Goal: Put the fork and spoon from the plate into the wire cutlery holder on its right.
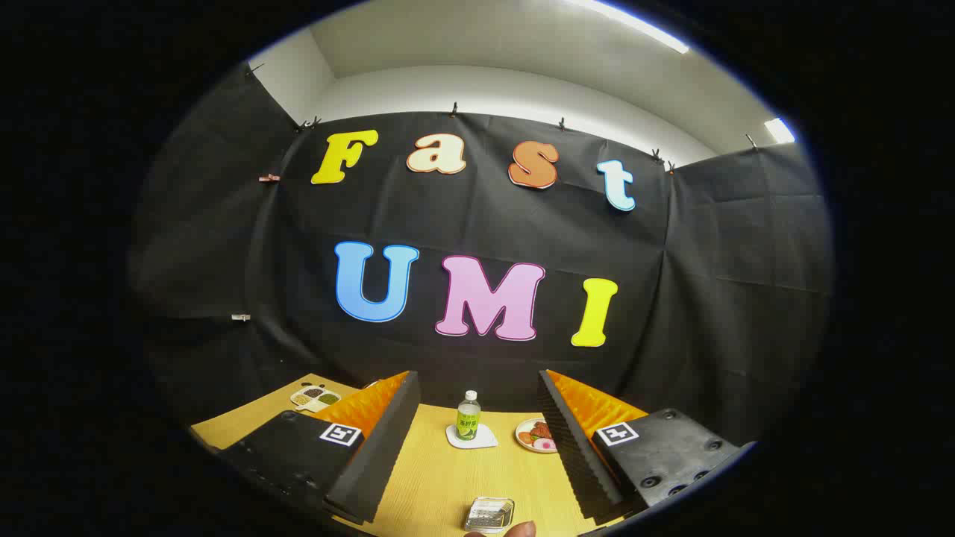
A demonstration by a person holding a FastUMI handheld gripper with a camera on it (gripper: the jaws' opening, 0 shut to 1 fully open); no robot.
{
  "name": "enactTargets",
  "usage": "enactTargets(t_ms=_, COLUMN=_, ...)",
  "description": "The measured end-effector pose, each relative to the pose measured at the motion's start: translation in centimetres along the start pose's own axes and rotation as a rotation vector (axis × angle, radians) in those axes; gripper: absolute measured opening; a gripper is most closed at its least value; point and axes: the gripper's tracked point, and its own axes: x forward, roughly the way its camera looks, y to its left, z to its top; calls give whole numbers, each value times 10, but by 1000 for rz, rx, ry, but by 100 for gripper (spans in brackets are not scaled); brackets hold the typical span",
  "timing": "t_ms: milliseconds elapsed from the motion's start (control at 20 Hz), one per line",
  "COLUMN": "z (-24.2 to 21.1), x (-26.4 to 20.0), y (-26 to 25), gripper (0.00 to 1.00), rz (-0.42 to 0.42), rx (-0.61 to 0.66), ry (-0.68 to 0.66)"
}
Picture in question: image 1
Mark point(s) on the white coaster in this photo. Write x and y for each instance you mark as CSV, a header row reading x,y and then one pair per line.
x,y
489,440

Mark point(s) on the small ceiling light panel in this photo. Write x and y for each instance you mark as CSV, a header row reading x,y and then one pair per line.
x,y
780,130

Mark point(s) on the green label drink bottle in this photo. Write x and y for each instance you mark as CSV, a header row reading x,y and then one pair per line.
x,y
468,419

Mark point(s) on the brown meat slice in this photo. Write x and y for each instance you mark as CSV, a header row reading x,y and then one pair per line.
x,y
542,430

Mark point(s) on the white food plate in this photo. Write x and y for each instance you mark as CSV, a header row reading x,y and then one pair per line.
x,y
522,429

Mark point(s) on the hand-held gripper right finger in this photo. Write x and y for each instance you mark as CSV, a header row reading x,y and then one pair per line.
x,y
578,455

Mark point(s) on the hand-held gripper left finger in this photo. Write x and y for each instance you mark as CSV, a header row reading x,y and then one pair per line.
x,y
377,455

